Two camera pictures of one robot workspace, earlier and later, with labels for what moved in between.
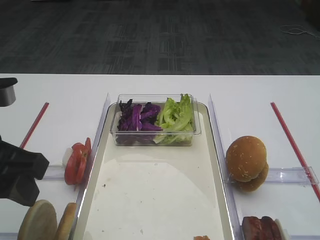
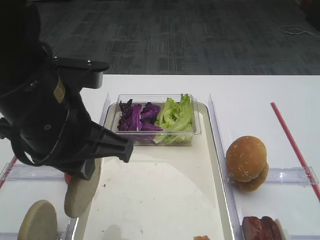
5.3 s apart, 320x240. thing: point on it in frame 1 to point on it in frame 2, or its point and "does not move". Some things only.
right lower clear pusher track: x=305 y=237 does not move
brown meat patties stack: x=265 y=228 does not move
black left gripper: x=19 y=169 to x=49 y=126
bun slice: x=66 y=227 to x=80 y=192
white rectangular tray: x=155 y=192 does not move
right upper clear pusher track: x=290 y=175 does not move
